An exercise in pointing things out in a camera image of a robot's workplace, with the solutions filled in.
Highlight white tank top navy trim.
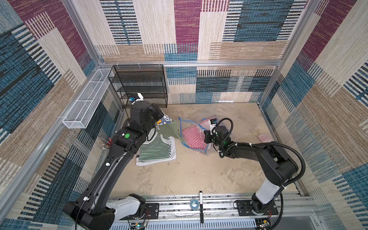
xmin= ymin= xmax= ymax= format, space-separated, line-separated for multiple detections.
xmin=136 ymin=135 xmax=177 ymax=167

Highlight black mesh shelf rack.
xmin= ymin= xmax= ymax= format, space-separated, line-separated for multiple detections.
xmin=109 ymin=65 xmax=168 ymax=108

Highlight pens in red cup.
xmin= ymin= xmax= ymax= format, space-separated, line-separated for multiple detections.
xmin=99 ymin=141 xmax=111 ymax=150

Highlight black marker pen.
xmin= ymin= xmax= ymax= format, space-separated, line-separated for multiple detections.
xmin=199 ymin=190 xmax=204 ymax=224

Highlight white wire wall basket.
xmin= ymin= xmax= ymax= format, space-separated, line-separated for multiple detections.
xmin=62 ymin=69 xmax=111 ymax=129

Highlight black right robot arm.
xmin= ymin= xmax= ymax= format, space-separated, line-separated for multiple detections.
xmin=204 ymin=126 xmax=306 ymax=215

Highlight green patterned garment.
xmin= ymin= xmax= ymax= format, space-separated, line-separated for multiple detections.
xmin=155 ymin=115 xmax=183 ymax=141

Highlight green white striped tank top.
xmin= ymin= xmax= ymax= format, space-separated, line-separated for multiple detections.
xmin=137 ymin=130 xmax=173 ymax=163

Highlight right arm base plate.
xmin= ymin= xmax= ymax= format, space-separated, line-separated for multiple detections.
xmin=233 ymin=200 xmax=279 ymax=216

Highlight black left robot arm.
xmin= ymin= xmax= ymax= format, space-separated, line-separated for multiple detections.
xmin=63 ymin=100 xmax=164 ymax=230

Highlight blue tape roll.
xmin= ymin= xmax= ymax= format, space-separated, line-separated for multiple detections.
xmin=189 ymin=198 xmax=200 ymax=211

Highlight clear vacuum bag blue zip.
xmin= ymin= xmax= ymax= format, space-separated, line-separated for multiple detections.
xmin=179 ymin=115 xmax=232 ymax=153

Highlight red white striped tank top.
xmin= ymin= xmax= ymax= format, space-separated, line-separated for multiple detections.
xmin=179 ymin=115 xmax=219 ymax=154

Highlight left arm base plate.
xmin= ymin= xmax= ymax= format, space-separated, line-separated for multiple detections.
xmin=120 ymin=203 xmax=160 ymax=222

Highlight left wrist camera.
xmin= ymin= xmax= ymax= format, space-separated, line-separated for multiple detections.
xmin=128 ymin=93 xmax=144 ymax=104

